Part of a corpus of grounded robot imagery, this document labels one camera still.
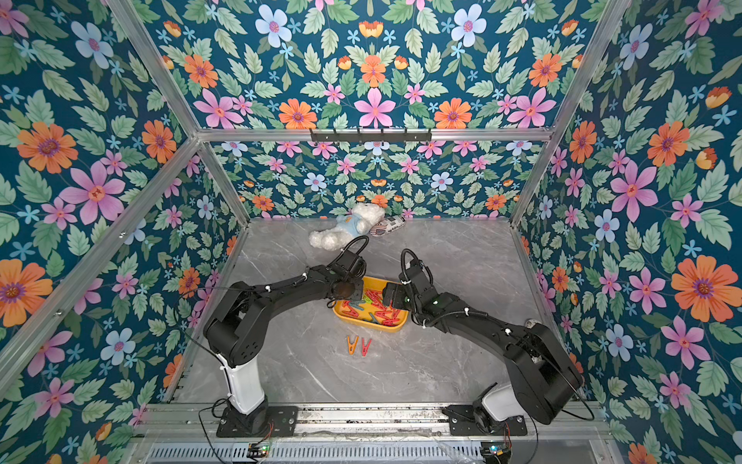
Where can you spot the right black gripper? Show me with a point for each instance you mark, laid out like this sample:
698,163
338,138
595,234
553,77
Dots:
394,296

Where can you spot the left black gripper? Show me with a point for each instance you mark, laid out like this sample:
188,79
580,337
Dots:
359,291

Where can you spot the yellow plastic storage box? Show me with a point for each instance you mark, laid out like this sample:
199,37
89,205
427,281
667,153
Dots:
369,310

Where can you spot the orange clothespin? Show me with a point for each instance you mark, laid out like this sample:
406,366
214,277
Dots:
352,343

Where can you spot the red clothespin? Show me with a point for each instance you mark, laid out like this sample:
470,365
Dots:
365,345

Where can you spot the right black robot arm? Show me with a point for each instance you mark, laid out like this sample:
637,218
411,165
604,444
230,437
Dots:
542,377

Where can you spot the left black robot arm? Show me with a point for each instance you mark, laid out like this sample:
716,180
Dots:
237,329

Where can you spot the white teddy bear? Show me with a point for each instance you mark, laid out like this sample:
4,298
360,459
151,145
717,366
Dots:
362,218

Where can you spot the small printed pouch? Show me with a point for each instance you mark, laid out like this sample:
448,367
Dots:
386,226

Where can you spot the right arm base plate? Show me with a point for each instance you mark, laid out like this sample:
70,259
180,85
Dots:
468,420

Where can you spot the black hook rail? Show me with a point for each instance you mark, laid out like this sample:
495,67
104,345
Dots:
362,136

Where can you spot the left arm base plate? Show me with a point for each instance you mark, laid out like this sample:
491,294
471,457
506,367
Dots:
277,421

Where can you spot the aluminium front rail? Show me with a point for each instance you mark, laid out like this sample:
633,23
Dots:
365,420

